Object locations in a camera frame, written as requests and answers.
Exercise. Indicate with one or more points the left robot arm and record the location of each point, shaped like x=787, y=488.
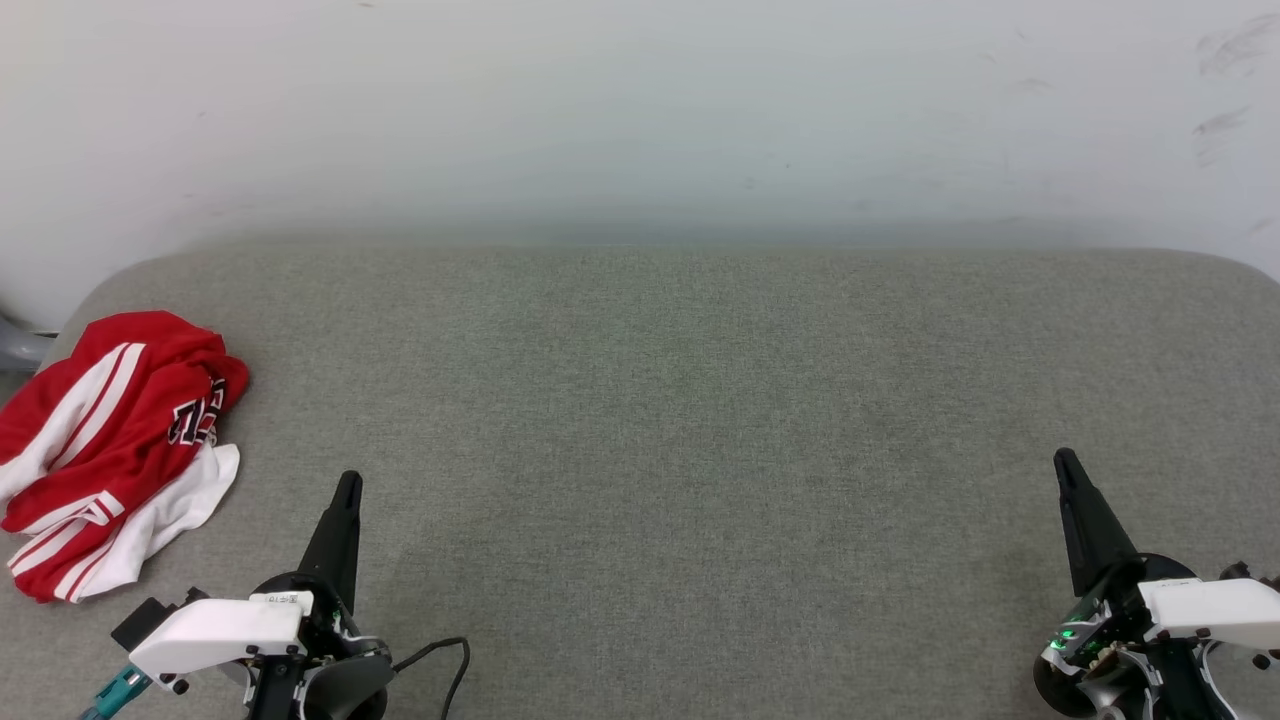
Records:
x=350, y=692

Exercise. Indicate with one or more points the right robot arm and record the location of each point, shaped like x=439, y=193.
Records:
x=1180, y=692

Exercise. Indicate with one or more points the grey metal post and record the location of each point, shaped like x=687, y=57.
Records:
x=18, y=348

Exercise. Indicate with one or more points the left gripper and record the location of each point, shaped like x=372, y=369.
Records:
x=328, y=632

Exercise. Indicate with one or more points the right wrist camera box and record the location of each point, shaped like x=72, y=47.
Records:
x=1215, y=610

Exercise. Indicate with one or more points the red and white basketball jersey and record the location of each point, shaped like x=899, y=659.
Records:
x=110, y=430

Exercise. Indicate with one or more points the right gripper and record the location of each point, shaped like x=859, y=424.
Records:
x=1105, y=620

